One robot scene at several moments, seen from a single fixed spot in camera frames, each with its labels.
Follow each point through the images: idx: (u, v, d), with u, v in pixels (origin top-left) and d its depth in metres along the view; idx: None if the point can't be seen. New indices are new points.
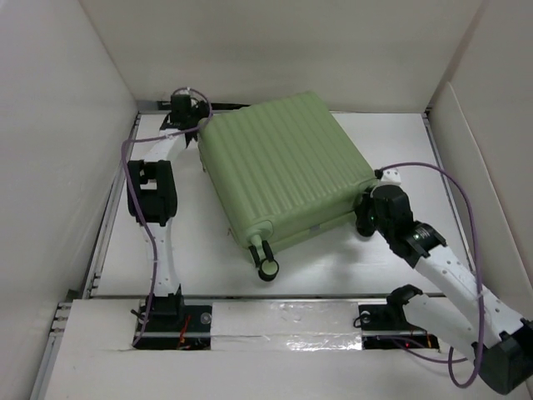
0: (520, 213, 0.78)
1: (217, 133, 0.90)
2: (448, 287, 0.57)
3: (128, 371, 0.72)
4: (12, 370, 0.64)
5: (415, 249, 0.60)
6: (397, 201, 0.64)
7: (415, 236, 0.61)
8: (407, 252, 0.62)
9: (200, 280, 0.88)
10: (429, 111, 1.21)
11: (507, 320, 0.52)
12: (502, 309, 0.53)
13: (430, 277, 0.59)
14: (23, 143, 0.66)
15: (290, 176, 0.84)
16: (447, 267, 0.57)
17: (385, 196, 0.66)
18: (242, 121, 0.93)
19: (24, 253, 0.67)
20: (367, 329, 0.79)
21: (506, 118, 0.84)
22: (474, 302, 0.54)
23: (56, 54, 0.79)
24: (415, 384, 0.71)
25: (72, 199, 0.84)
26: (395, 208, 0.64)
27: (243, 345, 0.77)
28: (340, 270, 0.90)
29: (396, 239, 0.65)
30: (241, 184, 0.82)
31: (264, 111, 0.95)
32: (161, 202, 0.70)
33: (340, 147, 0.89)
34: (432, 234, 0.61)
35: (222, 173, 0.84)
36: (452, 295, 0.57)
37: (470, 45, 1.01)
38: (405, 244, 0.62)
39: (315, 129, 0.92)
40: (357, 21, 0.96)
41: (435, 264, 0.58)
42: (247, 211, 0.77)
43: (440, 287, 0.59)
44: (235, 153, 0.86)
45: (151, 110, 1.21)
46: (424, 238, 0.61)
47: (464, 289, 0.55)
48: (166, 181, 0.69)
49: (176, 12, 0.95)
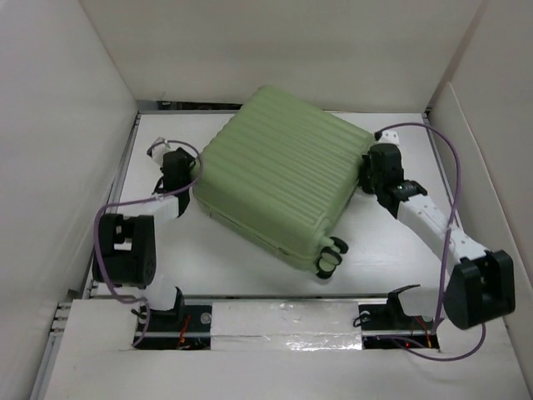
0: (520, 213, 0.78)
1: (209, 162, 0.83)
2: (421, 227, 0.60)
3: (127, 371, 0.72)
4: (12, 370, 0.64)
5: (398, 195, 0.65)
6: (388, 153, 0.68)
7: (400, 187, 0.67)
8: (391, 202, 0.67)
9: (201, 279, 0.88)
10: (429, 111, 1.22)
11: (470, 248, 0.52)
12: (466, 240, 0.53)
13: (410, 220, 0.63)
14: (23, 142, 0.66)
15: (309, 172, 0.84)
16: (422, 209, 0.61)
17: (378, 149, 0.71)
18: (226, 141, 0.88)
19: (24, 252, 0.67)
20: (366, 329, 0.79)
21: (506, 117, 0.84)
22: (440, 236, 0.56)
23: (57, 55, 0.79)
24: (415, 385, 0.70)
25: (72, 199, 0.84)
26: (386, 162, 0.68)
27: (243, 345, 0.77)
28: (340, 270, 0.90)
29: (381, 192, 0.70)
30: (275, 198, 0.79)
31: (237, 122, 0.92)
32: (134, 262, 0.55)
33: (324, 122, 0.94)
34: (416, 187, 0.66)
35: (246, 198, 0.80)
36: (427, 237, 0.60)
37: (470, 45, 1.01)
38: (390, 195, 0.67)
39: (294, 118, 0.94)
40: (357, 21, 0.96)
41: (411, 206, 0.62)
42: (301, 218, 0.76)
43: (418, 230, 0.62)
44: (244, 173, 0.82)
45: (152, 110, 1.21)
46: (407, 190, 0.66)
47: (434, 224, 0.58)
48: (146, 235, 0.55)
49: (176, 12, 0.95)
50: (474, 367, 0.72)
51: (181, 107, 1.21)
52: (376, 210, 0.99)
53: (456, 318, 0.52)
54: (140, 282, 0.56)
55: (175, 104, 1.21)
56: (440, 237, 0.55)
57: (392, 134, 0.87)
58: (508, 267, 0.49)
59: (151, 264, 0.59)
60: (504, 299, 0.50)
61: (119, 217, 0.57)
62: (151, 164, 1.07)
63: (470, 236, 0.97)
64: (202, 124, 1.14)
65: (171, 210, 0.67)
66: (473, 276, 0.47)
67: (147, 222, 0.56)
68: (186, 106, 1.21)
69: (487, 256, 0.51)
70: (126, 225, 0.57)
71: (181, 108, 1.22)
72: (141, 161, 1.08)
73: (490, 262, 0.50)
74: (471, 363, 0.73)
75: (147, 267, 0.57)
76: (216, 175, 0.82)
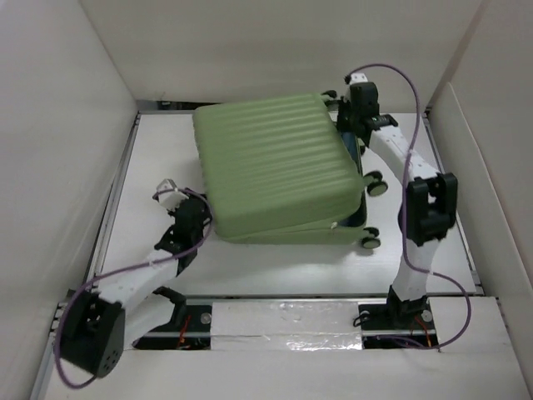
0: (519, 212, 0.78)
1: (230, 198, 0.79)
2: (388, 153, 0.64)
3: (127, 371, 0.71)
4: (12, 370, 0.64)
5: (372, 124, 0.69)
6: (365, 88, 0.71)
7: (375, 119, 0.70)
8: (364, 132, 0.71)
9: (201, 279, 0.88)
10: (429, 111, 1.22)
11: (425, 171, 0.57)
12: (423, 165, 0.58)
13: (378, 148, 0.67)
14: (23, 142, 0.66)
15: (313, 154, 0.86)
16: (391, 137, 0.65)
17: (357, 86, 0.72)
18: (213, 173, 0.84)
19: (24, 252, 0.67)
20: (366, 329, 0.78)
21: (505, 117, 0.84)
22: (401, 159, 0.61)
23: (57, 56, 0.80)
24: (415, 385, 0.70)
25: (72, 199, 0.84)
26: (364, 97, 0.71)
27: (243, 345, 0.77)
28: (340, 270, 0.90)
29: (356, 124, 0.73)
30: (314, 185, 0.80)
31: (214, 153, 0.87)
32: (91, 357, 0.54)
33: (281, 102, 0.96)
34: (389, 119, 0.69)
35: (292, 203, 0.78)
36: (391, 163, 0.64)
37: (469, 45, 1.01)
38: (364, 125, 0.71)
39: (251, 115, 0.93)
40: (356, 21, 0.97)
41: (381, 135, 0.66)
42: (344, 182, 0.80)
43: (385, 158, 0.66)
44: (271, 189, 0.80)
45: (152, 110, 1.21)
46: (381, 121, 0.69)
47: (396, 150, 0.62)
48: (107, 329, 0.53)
49: (176, 12, 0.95)
50: (474, 367, 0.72)
51: (181, 107, 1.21)
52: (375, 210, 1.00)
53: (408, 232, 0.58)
54: (95, 374, 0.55)
55: (175, 104, 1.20)
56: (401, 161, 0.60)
57: (361, 76, 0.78)
58: (454, 187, 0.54)
59: (115, 353, 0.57)
60: (449, 215, 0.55)
61: (94, 297, 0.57)
62: (151, 164, 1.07)
63: (470, 236, 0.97)
64: None
65: (167, 272, 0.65)
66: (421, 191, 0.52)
67: (113, 316, 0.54)
68: (186, 106, 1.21)
69: (437, 177, 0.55)
70: (99, 303, 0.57)
71: (181, 108, 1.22)
72: (141, 161, 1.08)
73: (440, 183, 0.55)
74: (471, 362, 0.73)
75: (107, 359, 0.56)
76: (236, 208, 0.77)
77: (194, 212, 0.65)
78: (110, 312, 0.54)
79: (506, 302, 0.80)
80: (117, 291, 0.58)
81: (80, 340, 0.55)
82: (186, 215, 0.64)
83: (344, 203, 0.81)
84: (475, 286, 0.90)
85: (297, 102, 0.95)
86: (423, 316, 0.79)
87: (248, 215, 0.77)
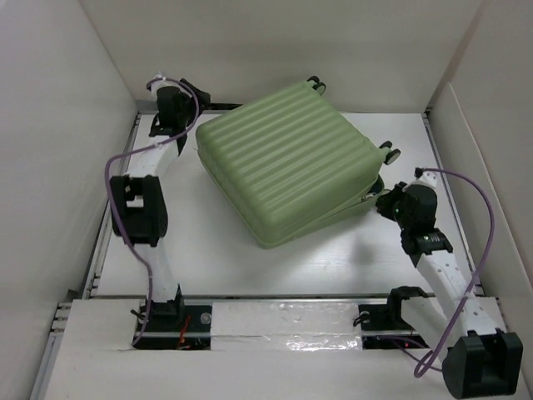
0: (520, 214, 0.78)
1: (271, 197, 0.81)
2: (439, 286, 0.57)
3: (129, 372, 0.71)
4: (12, 371, 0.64)
5: (422, 246, 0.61)
6: (425, 202, 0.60)
7: (425, 237, 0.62)
8: (413, 251, 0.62)
9: (201, 279, 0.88)
10: (429, 111, 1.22)
11: (481, 324, 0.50)
12: (479, 314, 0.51)
13: (426, 273, 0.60)
14: (23, 142, 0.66)
15: (330, 141, 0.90)
16: (443, 266, 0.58)
17: (415, 193, 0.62)
18: (241, 175, 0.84)
19: (24, 252, 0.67)
20: (367, 329, 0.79)
21: (507, 117, 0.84)
22: (455, 301, 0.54)
23: (56, 56, 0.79)
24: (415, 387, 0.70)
25: (72, 199, 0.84)
26: (420, 211, 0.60)
27: (243, 345, 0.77)
28: (341, 271, 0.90)
29: (405, 235, 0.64)
30: (341, 167, 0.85)
31: (236, 157, 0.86)
32: (151, 222, 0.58)
33: (279, 97, 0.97)
34: (443, 241, 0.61)
35: (329, 188, 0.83)
36: (440, 294, 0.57)
37: (470, 46, 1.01)
38: (415, 243, 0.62)
39: (254, 116, 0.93)
40: (356, 21, 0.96)
41: (432, 261, 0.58)
42: (365, 159, 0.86)
43: (432, 284, 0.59)
44: (305, 178, 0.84)
45: (151, 110, 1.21)
46: (433, 242, 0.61)
47: (450, 287, 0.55)
48: (154, 198, 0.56)
49: (175, 12, 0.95)
50: None
51: None
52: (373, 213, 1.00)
53: (448, 382, 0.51)
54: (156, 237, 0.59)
55: None
56: (455, 302, 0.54)
57: (433, 175, 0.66)
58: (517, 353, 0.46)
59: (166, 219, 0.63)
60: (505, 381, 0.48)
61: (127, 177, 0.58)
62: None
63: (471, 236, 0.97)
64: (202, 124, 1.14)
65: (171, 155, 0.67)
66: (478, 354, 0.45)
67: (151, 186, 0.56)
68: None
69: (497, 336, 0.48)
70: (134, 186, 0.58)
71: None
72: None
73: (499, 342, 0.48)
74: None
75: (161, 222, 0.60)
76: (281, 206, 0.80)
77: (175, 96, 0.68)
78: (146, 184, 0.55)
79: (507, 303, 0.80)
80: (141, 169, 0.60)
81: (133, 214, 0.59)
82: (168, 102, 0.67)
83: (368, 177, 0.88)
84: (475, 286, 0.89)
85: (290, 95, 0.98)
86: None
87: (297, 207, 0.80)
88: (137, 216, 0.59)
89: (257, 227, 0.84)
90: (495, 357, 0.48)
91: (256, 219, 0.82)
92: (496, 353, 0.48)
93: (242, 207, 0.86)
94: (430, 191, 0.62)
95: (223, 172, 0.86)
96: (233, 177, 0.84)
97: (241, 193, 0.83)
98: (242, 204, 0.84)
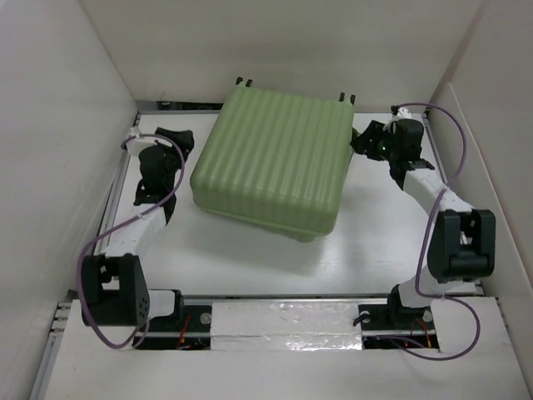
0: (520, 213, 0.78)
1: (311, 192, 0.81)
2: (422, 193, 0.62)
3: (128, 371, 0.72)
4: (12, 371, 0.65)
5: (407, 167, 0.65)
6: (412, 130, 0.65)
7: (410, 162, 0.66)
8: (399, 175, 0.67)
9: (201, 278, 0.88)
10: (429, 111, 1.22)
11: (460, 206, 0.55)
12: (456, 200, 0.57)
13: (411, 187, 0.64)
14: (22, 142, 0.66)
15: (310, 130, 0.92)
16: (425, 176, 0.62)
17: (403, 122, 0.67)
18: (264, 188, 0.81)
19: (24, 252, 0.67)
20: (367, 329, 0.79)
21: (507, 118, 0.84)
22: (434, 194, 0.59)
23: (56, 57, 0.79)
24: (415, 386, 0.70)
25: (72, 199, 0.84)
26: (408, 139, 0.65)
27: (243, 345, 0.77)
28: (346, 278, 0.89)
29: (393, 165, 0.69)
30: (335, 143, 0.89)
31: (247, 178, 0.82)
32: (125, 308, 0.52)
33: (255, 96, 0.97)
34: (426, 164, 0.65)
35: (341, 167, 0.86)
36: (425, 202, 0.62)
37: (470, 46, 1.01)
38: (400, 168, 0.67)
39: (229, 129, 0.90)
40: (356, 22, 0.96)
41: (414, 173, 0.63)
42: (343, 125, 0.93)
43: (420, 200, 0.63)
44: (318, 162, 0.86)
45: (151, 109, 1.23)
46: (417, 165, 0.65)
47: (430, 186, 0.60)
48: (131, 284, 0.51)
49: (175, 12, 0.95)
50: (475, 370, 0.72)
51: (181, 107, 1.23)
52: (361, 207, 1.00)
53: (433, 272, 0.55)
54: (134, 324, 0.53)
55: (175, 104, 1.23)
56: (435, 196, 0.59)
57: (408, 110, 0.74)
58: (490, 226, 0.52)
59: (145, 301, 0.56)
60: (485, 259, 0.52)
61: (102, 257, 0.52)
62: None
63: None
64: (203, 125, 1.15)
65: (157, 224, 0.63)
66: (452, 222, 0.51)
67: (131, 265, 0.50)
68: (186, 107, 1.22)
69: (473, 215, 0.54)
70: (110, 267, 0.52)
71: (181, 108, 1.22)
72: None
73: (475, 222, 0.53)
74: (471, 364, 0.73)
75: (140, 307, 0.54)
76: (329, 198, 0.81)
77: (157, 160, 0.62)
78: (124, 267, 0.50)
79: (506, 302, 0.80)
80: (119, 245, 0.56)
81: (105, 303, 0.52)
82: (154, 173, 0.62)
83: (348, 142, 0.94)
84: (475, 286, 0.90)
85: (258, 100, 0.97)
86: (423, 317, 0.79)
87: (338, 192, 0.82)
88: (110, 304, 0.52)
89: (306, 227, 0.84)
90: (474, 236, 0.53)
91: (309, 220, 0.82)
92: (475, 233, 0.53)
93: (284, 220, 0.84)
94: (416, 121, 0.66)
95: (253, 200, 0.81)
96: (266, 197, 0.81)
97: (285, 207, 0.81)
98: (287, 217, 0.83)
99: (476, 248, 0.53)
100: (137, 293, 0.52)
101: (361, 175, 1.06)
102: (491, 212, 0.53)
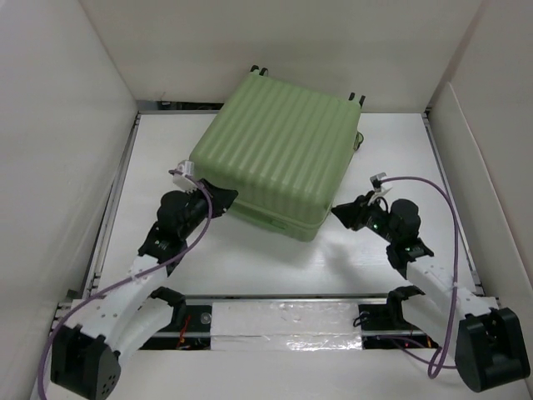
0: (520, 215, 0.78)
1: (301, 182, 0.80)
2: (429, 286, 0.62)
3: (128, 371, 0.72)
4: (13, 370, 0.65)
5: (406, 256, 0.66)
6: (410, 222, 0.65)
7: (408, 248, 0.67)
8: (399, 264, 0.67)
9: (200, 280, 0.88)
10: (429, 111, 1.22)
11: (476, 307, 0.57)
12: (471, 297, 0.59)
13: (416, 278, 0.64)
14: (22, 142, 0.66)
15: (312, 121, 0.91)
16: (429, 267, 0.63)
17: (399, 213, 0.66)
18: (255, 173, 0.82)
19: (24, 252, 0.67)
20: (367, 329, 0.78)
21: (508, 117, 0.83)
22: (447, 292, 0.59)
23: (54, 55, 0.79)
24: (415, 386, 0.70)
25: (71, 199, 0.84)
26: (405, 228, 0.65)
27: (243, 345, 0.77)
28: (346, 279, 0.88)
29: (391, 249, 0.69)
30: (334, 137, 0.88)
31: (242, 160, 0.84)
32: (85, 387, 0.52)
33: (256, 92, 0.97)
34: (424, 249, 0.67)
35: (336, 161, 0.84)
36: (435, 294, 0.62)
37: (470, 46, 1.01)
38: (398, 257, 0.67)
39: (236, 113, 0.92)
40: (356, 21, 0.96)
41: (418, 265, 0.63)
42: (346, 123, 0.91)
43: (429, 291, 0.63)
44: (312, 153, 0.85)
45: (151, 110, 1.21)
46: (415, 252, 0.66)
47: (439, 282, 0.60)
48: (95, 365, 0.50)
49: (174, 12, 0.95)
50: None
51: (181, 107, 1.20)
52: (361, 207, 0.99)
53: (469, 380, 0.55)
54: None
55: (175, 103, 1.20)
56: (449, 295, 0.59)
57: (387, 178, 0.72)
58: (514, 327, 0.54)
59: (113, 375, 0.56)
60: (517, 359, 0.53)
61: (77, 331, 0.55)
62: (151, 165, 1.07)
63: (471, 233, 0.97)
64: (202, 124, 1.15)
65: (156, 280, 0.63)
66: (479, 333, 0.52)
67: (96, 356, 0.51)
68: (186, 106, 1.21)
69: (494, 315, 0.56)
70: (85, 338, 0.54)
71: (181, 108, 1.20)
72: (141, 162, 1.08)
73: (497, 321, 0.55)
74: None
75: (105, 385, 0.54)
76: (318, 189, 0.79)
77: (178, 210, 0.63)
78: (94, 348, 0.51)
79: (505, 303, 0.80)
80: (99, 321, 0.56)
81: (72, 373, 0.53)
82: (171, 219, 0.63)
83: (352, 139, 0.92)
84: (475, 286, 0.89)
85: (261, 91, 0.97)
86: None
87: (329, 185, 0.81)
88: (74, 377, 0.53)
89: (296, 217, 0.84)
90: (499, 337, 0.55)
91: (296, 208, 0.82)
92: (500, 335, 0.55)
93: (274, 207, 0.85)
94: (412, 208, 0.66)
95: (245, 182, 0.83)
96: (255, 181, 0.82)
97: (273, 193, 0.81)
98: (276, 203, 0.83)
99: (506, 351, 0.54)
100: (102, 372, 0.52)
101: (361, 177, 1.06)
102: (509, 311, 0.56)
